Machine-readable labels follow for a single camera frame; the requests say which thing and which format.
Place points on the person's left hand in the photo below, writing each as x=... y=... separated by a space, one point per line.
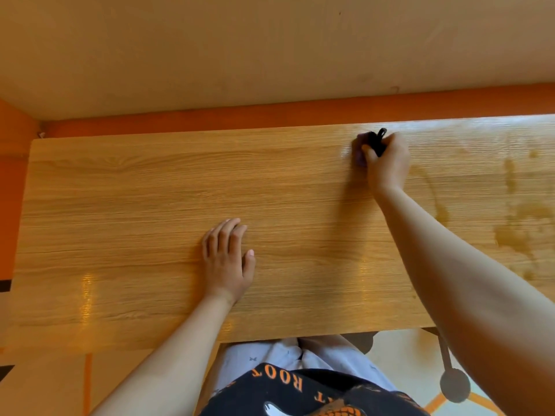
x=225 y=266

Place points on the person's right forearm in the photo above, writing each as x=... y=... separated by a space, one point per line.
x=477 y=290

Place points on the purple cleaning cloth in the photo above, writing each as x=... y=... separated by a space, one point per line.
x=368 y=142

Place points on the black orange printed t-shirt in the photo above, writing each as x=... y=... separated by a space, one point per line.
x=312 y=394

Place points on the wooden table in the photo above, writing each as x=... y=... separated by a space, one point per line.
x=173 y=233

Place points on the person's left forearm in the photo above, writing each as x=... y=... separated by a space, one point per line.
x=169 y=363

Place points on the person's right hand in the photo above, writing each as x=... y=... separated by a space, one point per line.
x=388 y=166

